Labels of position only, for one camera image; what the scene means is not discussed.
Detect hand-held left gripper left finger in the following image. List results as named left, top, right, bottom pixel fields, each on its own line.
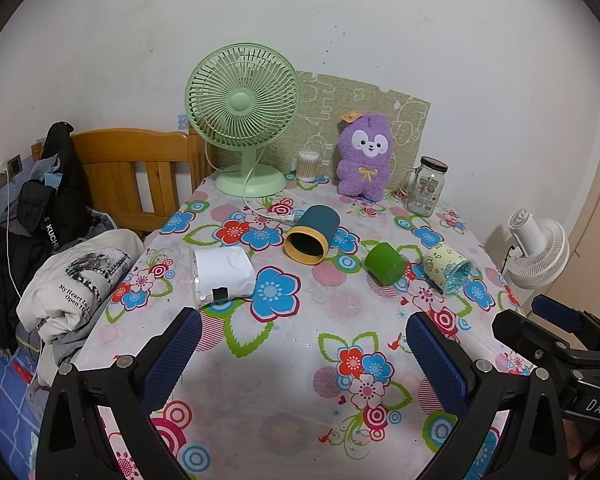
left=35, top=307, right=204, bottom=480

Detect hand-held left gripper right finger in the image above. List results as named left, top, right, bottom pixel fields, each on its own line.
left=405, top=312, right=567, bottom=480

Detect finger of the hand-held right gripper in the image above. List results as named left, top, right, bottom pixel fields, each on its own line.
left=491, top=309, right=578, bottom=377
left=531, top=294, right=600, bottom=357

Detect pale printed cup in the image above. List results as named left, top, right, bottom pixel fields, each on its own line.
left=423, top=243, right=471, bottom=297

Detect white paper-wrapped cup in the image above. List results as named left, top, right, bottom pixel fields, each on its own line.
left=190, top=246, right=255, bottom=309

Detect green cup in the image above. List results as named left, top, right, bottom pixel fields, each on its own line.
left=364, top=242, right=406, bottom=286

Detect teal cup with yellow rim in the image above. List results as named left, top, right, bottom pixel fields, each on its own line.
left=284, top=205, right=342, bottom=265

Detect white clip fan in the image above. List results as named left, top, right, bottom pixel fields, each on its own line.
left=502, top=208, right=571, bottom=290

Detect grey folded clothes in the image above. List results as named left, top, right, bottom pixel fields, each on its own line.
left=16, top=317, right=102, bottom=392

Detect white printed shirt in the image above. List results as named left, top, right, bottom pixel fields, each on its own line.
left=16, top=229, right=145, bottom=344

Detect floral tablecloth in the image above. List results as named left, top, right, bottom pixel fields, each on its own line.
left=72, top=175, right=537, bottom=480

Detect blue checked bedding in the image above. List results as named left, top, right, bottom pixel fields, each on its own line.
left=0, top=342, right=48, bottom=480

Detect black bag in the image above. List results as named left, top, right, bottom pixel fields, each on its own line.
left=17, top=121, right=89, bottom=257

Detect black clothing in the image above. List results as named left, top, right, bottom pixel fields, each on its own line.
left=0, top=220, right=46, bottom=352

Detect purple plush toy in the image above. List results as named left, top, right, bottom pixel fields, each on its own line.
left=335, top=112, right=395, bottom=198

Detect blue cloth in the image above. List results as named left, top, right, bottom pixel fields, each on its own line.
left=29, top=154, right=64, bottom=192

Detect cotton swab jar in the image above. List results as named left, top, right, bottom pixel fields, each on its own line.
left=296, top=150, right=321, bottom=183

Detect green desk fan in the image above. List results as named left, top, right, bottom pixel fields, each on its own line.
left=184, top=44, right=302, bottom=199

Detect beige patterned mat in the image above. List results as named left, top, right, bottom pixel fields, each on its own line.
left=267, top=71, right=432, bottom=196

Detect glass jar with handle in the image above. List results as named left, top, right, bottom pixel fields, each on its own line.
left=400, top=156, right=449, bottom=218

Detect white fan cable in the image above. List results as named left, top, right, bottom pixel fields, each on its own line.
left=204, top=140, right=299, bottom=226

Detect white charging cable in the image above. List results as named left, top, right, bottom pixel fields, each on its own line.
left=0, top=160, right=43, bottom=376

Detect wall socket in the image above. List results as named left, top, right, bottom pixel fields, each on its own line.
left=0, top=154, right=23, bottom=199

